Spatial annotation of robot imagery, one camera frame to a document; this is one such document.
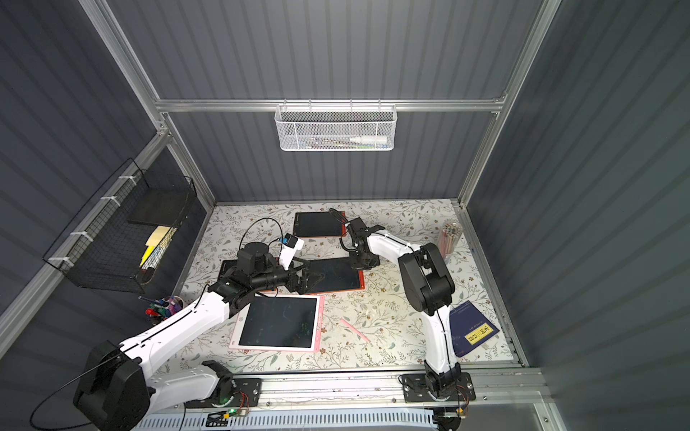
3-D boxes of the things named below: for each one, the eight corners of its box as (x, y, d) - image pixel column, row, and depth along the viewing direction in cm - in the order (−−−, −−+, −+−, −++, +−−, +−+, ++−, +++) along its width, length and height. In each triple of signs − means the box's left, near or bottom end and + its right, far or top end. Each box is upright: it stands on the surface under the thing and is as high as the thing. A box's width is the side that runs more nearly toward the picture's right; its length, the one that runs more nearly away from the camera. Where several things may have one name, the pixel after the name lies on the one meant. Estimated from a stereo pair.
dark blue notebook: (459, 357, 81) (461, 355, 79) (433, 322, 88) (435, 319, 86) (496, 332, 86) (499, 330, 84) (469, 301, 92) (471, 298, 91)
